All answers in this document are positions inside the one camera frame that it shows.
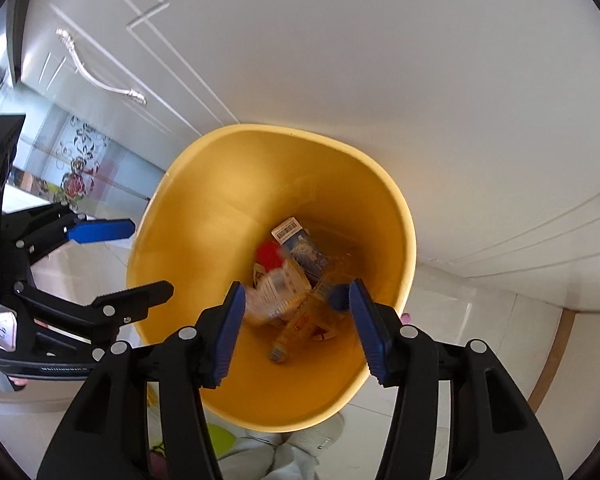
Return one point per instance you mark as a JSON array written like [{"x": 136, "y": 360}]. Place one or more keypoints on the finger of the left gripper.
[
  {"x": 41, "y": 230},
  {"x": 100, "y": 320}
]

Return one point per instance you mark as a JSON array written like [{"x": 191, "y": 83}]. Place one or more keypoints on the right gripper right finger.
[{"x": 493, "y": 435}]

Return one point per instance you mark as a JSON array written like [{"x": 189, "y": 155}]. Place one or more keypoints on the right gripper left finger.
[{"x": 104, "y": 433}]

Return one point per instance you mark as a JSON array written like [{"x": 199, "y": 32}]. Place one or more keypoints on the silver foil wrapper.
[{"x": 277, "y": 295}]

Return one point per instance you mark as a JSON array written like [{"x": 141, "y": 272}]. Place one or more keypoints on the red foil snack bag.
[{"x": 269, "y": 256}]

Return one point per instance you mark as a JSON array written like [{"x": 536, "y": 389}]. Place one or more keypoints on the blue white toothpaste box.
[{"x": 298, "y": 244}]

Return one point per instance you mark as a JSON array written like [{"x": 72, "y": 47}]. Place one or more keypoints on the orange transparent wrapper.
[{"x": 314, "y": 313}]

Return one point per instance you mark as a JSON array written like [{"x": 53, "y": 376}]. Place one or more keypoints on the blue bottle cap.
[{"x": 339, "y": 298}]

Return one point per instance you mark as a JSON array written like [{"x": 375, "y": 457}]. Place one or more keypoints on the yellow plastic trash bin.
[{"x": 217, "y": 203}]

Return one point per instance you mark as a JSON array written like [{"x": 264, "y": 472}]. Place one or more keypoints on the person's grey trouser leg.
[{"x": 267, "y": 456}]

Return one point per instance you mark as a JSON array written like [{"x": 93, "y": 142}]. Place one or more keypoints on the person's white shoe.
[{"x": 317, "y": 439}]

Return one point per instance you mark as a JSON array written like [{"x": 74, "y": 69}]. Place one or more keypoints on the white cabinet door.
[{"x": 485, "y": 112}]

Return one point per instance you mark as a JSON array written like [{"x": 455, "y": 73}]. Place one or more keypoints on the left silver cabinet handle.
[{"x": 96, "y": 73}]

